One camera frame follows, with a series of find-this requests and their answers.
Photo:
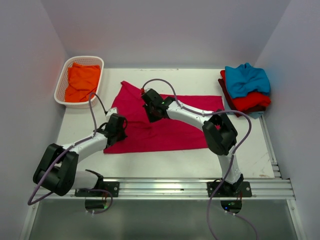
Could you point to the white plastic laundry basket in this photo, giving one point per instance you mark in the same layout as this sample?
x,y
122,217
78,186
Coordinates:
x,y
63,83

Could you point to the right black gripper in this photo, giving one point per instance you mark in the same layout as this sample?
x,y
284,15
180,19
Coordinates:
x,y
151,118

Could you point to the aluminium front rail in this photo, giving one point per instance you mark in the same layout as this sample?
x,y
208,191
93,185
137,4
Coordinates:
x,y
196,188

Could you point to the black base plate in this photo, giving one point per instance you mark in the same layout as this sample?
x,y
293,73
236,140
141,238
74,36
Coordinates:
x,y
244,190
101,189

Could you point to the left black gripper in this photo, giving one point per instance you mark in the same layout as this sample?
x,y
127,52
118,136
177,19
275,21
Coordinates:
x,y
122,135

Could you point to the maroon folded t shirt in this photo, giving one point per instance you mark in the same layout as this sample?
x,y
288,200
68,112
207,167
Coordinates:
x,y
257,108

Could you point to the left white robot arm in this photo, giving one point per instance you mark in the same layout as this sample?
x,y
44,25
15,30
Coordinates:
x,y
58,168

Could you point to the light blue folded t shirt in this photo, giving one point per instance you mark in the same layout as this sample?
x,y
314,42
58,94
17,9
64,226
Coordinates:
x,y
254,115

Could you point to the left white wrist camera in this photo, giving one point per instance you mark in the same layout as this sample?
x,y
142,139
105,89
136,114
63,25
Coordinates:
x,y
113,110

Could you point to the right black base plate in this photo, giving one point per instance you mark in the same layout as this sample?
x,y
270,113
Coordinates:
x,y
244,190

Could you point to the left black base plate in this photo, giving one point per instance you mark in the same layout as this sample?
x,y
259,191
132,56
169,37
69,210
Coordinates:
x,y
101,189

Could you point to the crimson pink t shirt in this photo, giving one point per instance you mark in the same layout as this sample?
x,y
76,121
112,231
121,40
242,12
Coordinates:
x,y
143,136

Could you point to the orange t shirt in basket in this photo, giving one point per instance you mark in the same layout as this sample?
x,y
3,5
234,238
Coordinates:
x,y
82,81

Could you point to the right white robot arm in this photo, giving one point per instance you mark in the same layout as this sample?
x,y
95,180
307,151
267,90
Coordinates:
x,y
219,133

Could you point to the red folded t shirt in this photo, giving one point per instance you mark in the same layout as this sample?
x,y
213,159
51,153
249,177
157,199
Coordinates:
x,y
252,99

